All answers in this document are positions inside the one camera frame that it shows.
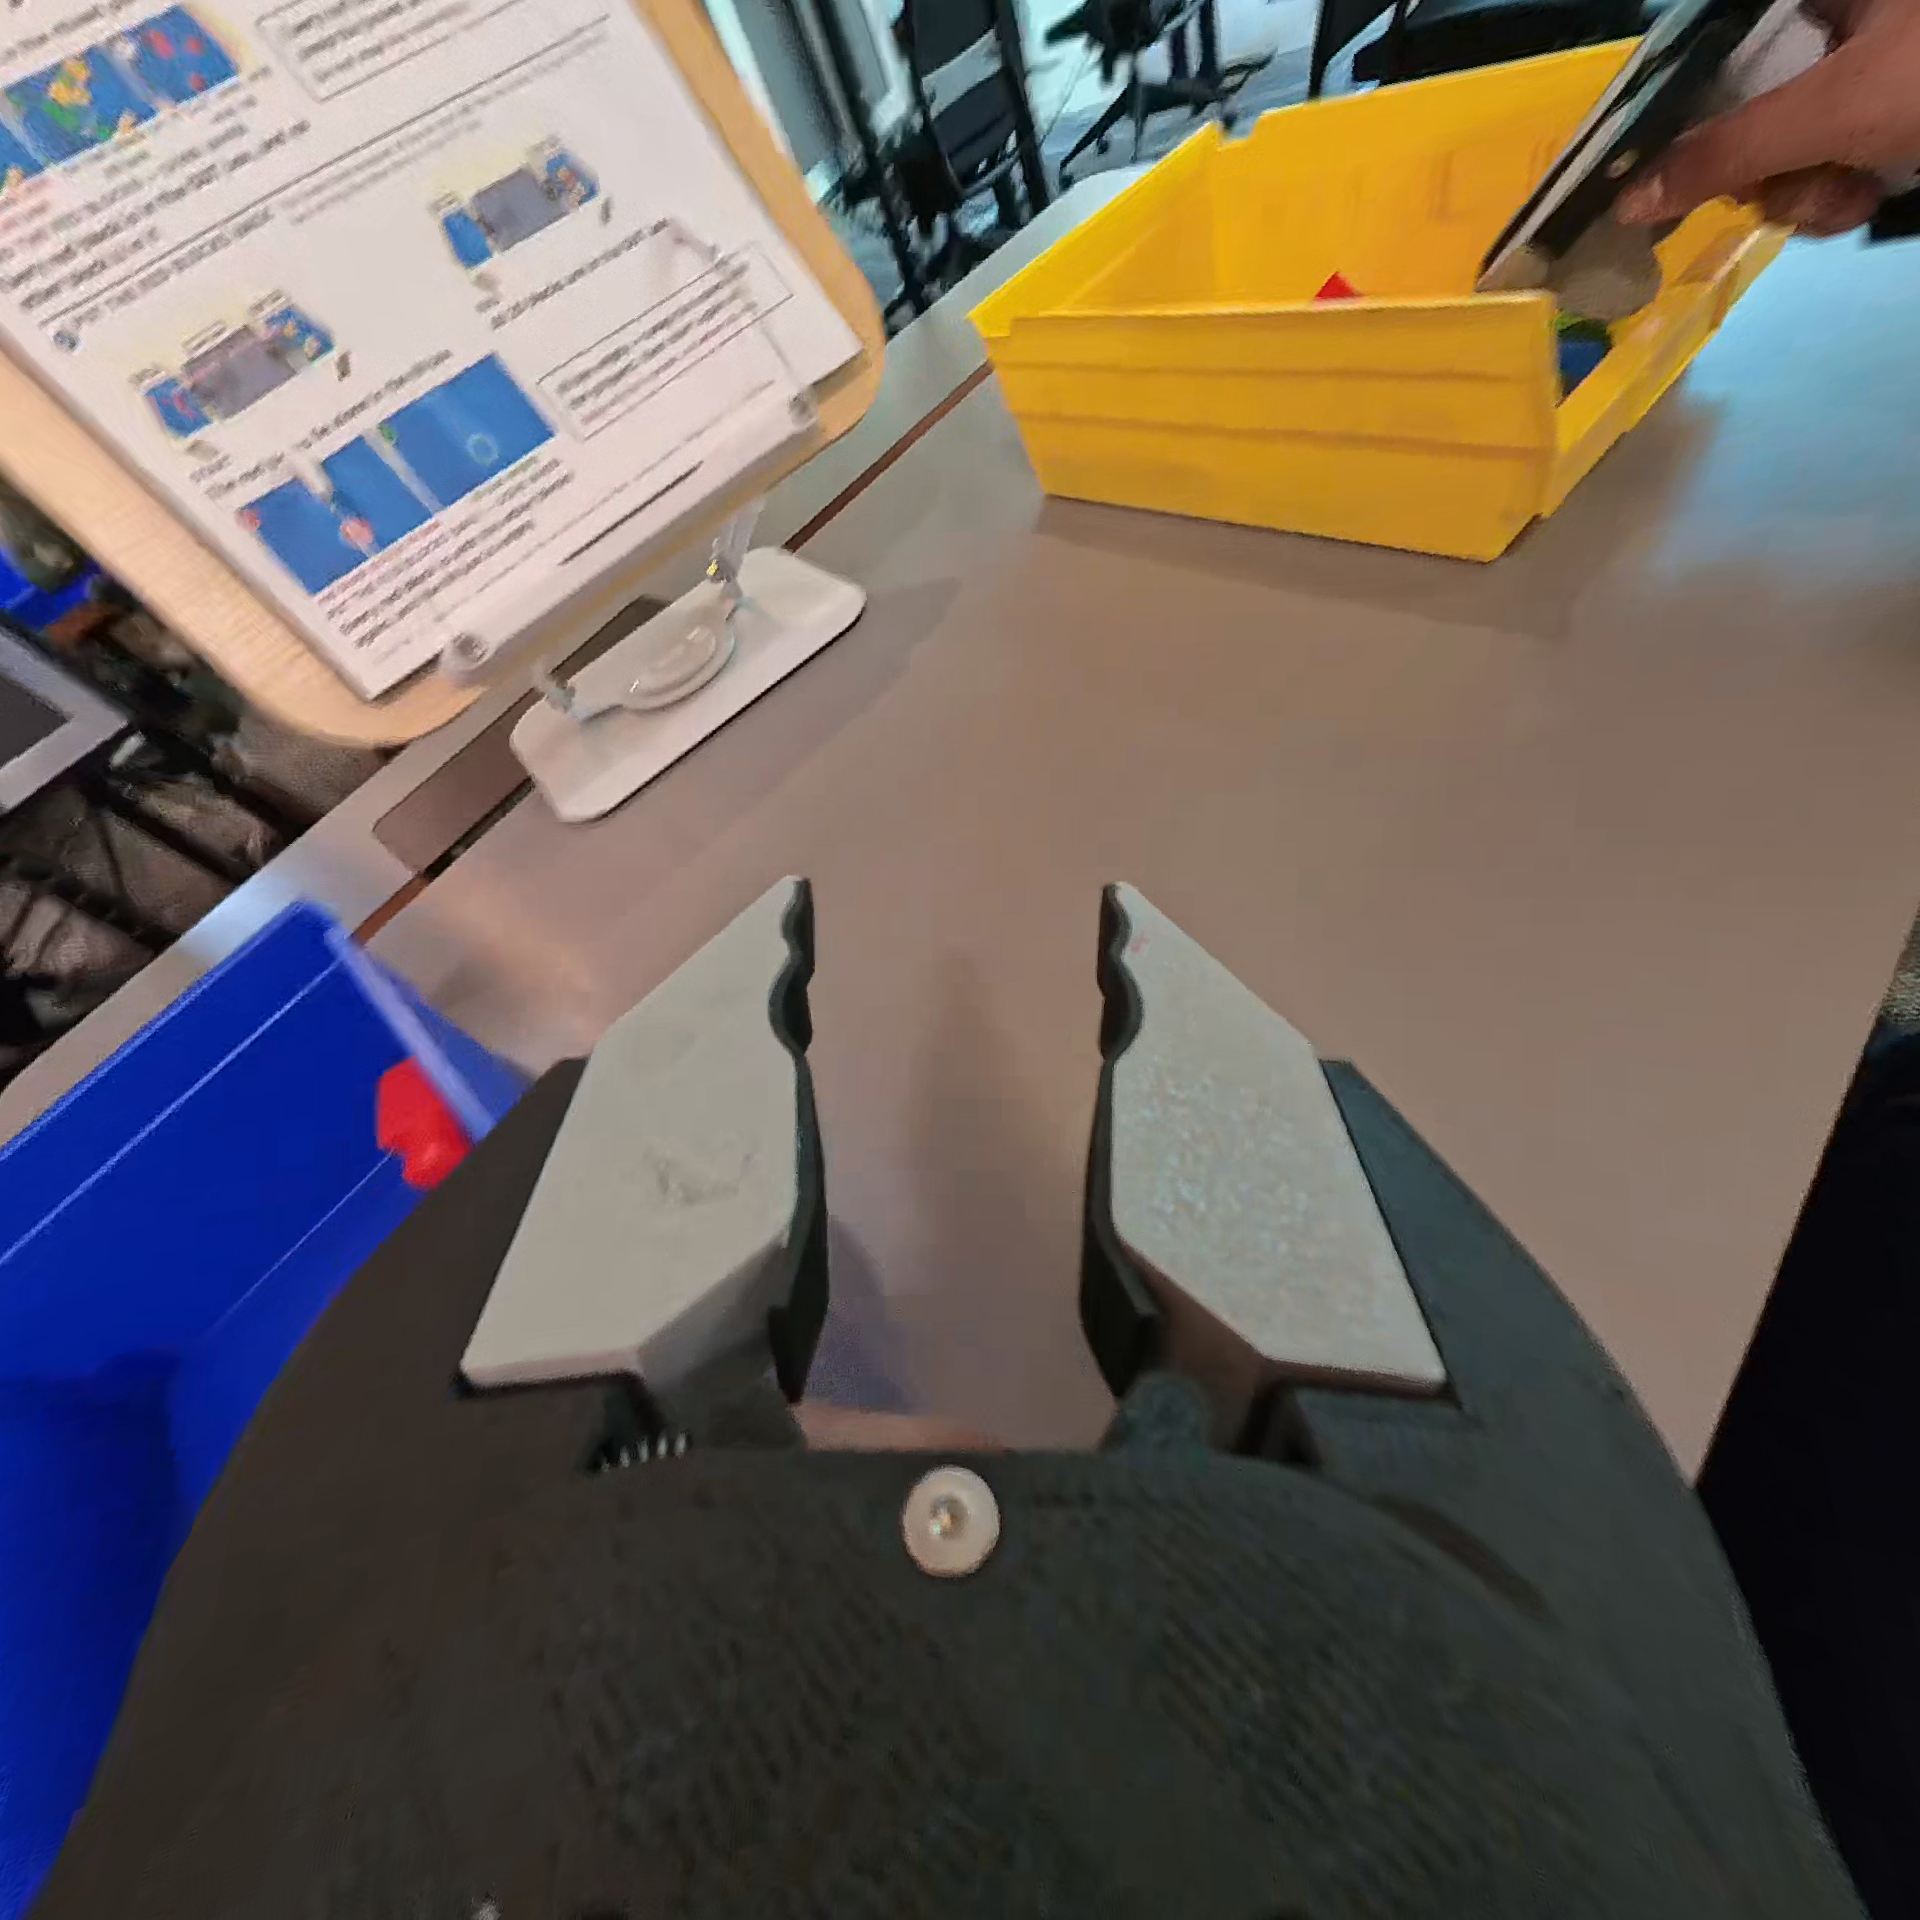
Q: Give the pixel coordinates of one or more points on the red one-stud plastic brick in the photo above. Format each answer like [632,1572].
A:
[421,1119]

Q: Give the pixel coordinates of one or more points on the yellow plastic bin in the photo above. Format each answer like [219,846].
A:
[1275,421]

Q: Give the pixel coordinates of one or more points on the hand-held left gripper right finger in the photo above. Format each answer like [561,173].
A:
[1262,1202]

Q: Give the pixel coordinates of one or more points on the grey framed panel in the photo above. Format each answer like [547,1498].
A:
[39,722]

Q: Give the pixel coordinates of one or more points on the white stand base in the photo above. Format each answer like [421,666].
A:
[797,615]

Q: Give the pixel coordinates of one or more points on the person's right leg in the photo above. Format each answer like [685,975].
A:
[1831,1423]

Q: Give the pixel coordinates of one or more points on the black office chair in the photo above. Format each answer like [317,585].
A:
[968,105]
[1157,75]

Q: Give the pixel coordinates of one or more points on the printed instruction sheet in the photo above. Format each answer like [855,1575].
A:
[375,302]

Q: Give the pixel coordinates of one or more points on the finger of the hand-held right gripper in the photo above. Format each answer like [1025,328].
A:
[1591,269]

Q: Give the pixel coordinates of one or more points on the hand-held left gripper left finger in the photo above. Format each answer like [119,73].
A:
[662,1183]

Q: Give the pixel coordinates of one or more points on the person's right hand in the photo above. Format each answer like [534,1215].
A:
[1831,136]

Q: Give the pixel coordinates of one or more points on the blue plastic bin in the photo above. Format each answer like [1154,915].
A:
[151,1275]

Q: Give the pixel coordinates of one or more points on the instruction sheet on stand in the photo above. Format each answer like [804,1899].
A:
[197,662]

